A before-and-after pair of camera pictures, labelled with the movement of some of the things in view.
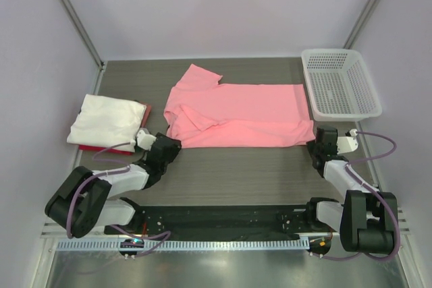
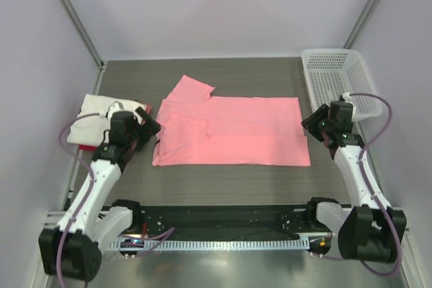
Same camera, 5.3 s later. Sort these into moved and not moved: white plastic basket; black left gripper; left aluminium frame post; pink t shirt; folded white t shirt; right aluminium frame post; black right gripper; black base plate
Moved: pink t shirt; black right gripper; black left gripper
Not moved: black base plate; right aluminium frame post; left aluminium frame post; folded white t shirt; white plastic basket
